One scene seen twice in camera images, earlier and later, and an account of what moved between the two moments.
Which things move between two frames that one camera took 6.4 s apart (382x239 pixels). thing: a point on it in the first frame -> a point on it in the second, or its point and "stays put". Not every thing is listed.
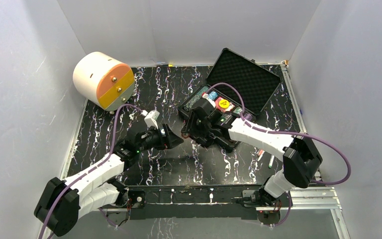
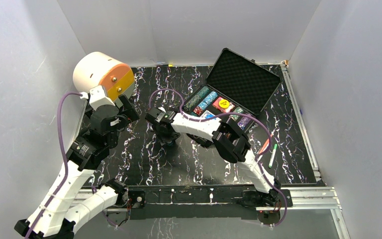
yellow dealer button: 224,103 stays put
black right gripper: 190,127 -> 163,139
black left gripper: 164,138 -> 125,107
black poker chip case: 239,89 stays put
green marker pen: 271,162 stays put
